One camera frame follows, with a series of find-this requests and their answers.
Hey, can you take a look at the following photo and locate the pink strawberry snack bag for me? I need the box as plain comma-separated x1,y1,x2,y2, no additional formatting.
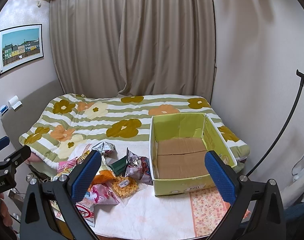
85,184,119,205

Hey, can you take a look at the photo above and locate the white wall switch box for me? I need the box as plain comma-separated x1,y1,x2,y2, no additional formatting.
8,95,22,111

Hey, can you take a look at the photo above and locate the person's left hand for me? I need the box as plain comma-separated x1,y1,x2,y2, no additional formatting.
0,193,13,227

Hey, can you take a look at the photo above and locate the cheese fries snack bag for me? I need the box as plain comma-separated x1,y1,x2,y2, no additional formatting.
90,163,116,187

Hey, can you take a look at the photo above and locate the black curved lamp stand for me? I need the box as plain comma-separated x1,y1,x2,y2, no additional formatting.
246,69,304,177

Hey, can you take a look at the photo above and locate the floral striped folded quilt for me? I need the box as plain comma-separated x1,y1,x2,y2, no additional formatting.
19,93,250,169

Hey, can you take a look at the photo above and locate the dark green snack packet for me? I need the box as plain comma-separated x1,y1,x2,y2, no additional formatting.
108,156,127,176

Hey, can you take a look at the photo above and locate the silver Tatre chip bag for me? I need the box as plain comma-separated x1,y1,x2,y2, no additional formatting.
92,141,115,157

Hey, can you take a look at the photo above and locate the clear waffle snack pack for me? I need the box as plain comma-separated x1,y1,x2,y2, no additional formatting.
110,177,139,199

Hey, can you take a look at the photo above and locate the framed houses picture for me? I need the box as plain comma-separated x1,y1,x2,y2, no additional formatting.
0,24,44,76

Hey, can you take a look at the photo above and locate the beige window curtain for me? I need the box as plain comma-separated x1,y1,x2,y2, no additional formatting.
49,0,215,100

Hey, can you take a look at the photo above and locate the grey padded headboard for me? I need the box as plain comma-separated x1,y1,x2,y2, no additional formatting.
1,79,63,150

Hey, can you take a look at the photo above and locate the dark purple snack bag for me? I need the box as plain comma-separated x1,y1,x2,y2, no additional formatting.
123,149,153,185

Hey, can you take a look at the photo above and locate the green cardboard box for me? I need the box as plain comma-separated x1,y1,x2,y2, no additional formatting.
149,113,237,197

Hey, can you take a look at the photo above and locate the red white snack bag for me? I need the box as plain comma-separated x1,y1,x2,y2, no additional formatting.
75,197,95,227

